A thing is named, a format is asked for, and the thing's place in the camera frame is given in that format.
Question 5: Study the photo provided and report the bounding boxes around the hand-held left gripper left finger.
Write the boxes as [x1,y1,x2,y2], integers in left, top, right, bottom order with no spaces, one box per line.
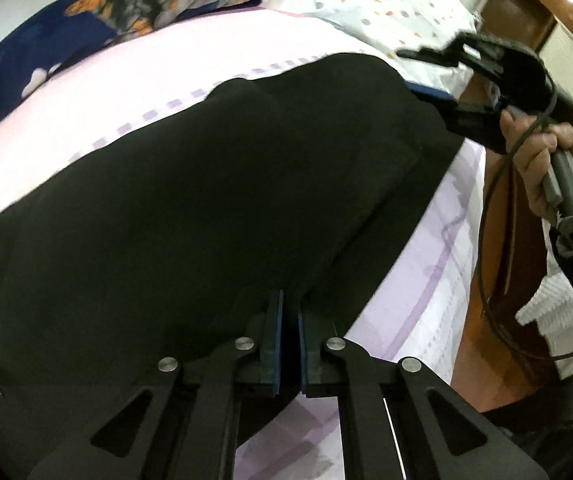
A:
[26,289,286,480]

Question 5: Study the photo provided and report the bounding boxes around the person's right hand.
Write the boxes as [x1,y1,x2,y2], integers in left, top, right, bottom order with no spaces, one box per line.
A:
[499,109,573,222]

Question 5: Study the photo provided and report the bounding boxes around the white ribbed sweater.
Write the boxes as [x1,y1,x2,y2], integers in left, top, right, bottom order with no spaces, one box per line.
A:
[515,271,573,382]

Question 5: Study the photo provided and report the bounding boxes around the black pants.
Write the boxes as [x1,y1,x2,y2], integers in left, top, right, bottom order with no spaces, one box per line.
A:
[0,51,467,461]

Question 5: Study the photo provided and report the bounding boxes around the wooden headboard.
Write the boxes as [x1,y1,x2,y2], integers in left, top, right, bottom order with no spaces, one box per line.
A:
[447,0,573,153]

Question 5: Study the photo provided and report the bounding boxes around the white dotted pillow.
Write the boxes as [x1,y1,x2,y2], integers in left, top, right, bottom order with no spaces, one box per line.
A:
[314,0,477,96]

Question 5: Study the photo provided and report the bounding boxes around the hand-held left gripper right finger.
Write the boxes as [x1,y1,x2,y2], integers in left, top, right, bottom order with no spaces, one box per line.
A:
[297,308,550,480]

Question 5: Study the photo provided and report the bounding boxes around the blue dog-print pillow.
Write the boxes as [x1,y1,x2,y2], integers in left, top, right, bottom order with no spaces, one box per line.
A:
[0,0,292,153]

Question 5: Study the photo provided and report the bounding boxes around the pink purple checked bed sheet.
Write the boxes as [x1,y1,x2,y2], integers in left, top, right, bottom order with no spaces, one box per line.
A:
[0,7,490,480]

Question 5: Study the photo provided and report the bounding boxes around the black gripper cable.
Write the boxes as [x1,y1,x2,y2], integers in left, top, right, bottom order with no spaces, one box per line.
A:
[479,91,573,362]

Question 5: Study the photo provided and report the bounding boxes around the person's dark clothing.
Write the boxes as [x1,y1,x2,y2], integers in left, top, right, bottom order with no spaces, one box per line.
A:
[487,240,573,466]

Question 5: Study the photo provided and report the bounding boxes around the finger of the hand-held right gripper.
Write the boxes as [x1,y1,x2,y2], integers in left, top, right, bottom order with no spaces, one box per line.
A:
[395,31,473,69]
[407,82,511,155]

